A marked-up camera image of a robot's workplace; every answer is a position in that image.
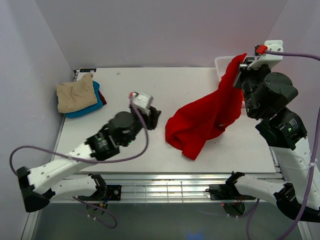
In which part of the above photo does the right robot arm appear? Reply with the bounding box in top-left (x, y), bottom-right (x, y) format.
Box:
top-left (225, 57), bottom-right (311, 220)

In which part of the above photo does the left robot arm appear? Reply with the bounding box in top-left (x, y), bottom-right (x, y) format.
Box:
top-left (16, 105), bottom-right (161, 213)

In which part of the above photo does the dark red folded t shirt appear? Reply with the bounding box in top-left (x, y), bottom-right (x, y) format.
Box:
top-left (98, 91), bottom-right (107, 106)

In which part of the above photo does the white plastic basket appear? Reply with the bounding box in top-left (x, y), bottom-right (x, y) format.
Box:
top-left (214, 56), bottom-right (245, 112)

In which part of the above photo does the blue folded t shirt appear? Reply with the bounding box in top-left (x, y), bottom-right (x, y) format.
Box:
top-left (65, 80), bottom-right (103, 119)

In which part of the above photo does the beige folded t shirt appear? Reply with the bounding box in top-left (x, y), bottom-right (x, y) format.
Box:
top-left (56, 72), bottom-right (98, 114)

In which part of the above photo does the blue label sticker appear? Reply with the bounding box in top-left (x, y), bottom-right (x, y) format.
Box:
top-left (79, 68), bottom-right (97, 73)

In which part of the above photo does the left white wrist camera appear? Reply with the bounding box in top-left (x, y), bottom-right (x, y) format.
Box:
top-left (129, 91), bottom-right (154, 114)

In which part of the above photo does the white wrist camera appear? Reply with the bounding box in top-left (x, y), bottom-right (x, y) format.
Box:
top-left (129, 91), bottom-right (154, 114)
top-left (247, 40), bottom-right (284, 70)

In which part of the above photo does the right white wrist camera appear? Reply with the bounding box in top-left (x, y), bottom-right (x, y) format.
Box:
top-left (247, 40), bottom-right (284, 70)

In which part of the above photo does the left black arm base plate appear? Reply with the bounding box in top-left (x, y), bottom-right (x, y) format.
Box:
top-left (100, 184), bottom-right (122, 201)

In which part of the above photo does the aluminium frame rail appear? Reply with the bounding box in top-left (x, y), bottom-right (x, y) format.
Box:
top-left (42, 172), bottom-right (301, 204)

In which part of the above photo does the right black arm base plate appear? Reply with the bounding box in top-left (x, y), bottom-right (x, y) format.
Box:
top-left (205, 184), bottom-right (256, 200)

